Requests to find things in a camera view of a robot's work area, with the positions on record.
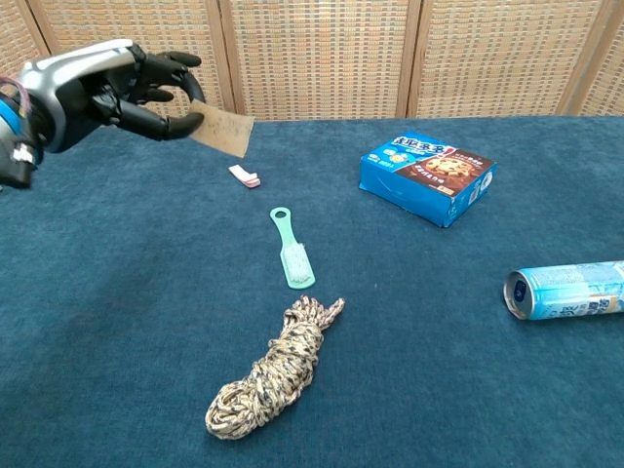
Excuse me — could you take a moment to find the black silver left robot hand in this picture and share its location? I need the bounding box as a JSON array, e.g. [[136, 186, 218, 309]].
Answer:
[[17, 38, 206, 155]]

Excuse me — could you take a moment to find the yellow scraper card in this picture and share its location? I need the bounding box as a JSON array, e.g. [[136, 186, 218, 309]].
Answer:
[[188, 99, 254, 160]]

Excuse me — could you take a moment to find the white pink eraser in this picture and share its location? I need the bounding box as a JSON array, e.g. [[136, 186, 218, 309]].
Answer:
[[227, 164, 262, 190]]

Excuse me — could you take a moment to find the woven wooden folding screen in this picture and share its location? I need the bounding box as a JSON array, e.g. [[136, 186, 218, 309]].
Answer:
[[0, 0, 624, 131]]

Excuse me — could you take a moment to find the green plastic brush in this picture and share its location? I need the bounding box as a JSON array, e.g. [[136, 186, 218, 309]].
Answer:
[[269, 206, 317, 291]]

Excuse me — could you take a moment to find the blue cookie box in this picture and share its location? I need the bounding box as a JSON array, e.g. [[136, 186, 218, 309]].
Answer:
[[358, 129, 499, 229]]

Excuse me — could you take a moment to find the blue table cloth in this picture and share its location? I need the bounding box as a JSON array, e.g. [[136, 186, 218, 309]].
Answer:
[[0, 115, 624, 468]]

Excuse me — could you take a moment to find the light blue drink can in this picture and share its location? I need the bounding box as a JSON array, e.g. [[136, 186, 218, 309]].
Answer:
[[502, 260, 624, 322]]

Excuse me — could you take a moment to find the beige speckled rope bundle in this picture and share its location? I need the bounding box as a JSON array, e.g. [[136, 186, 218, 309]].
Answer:
[[204, 294, 346, 442]]

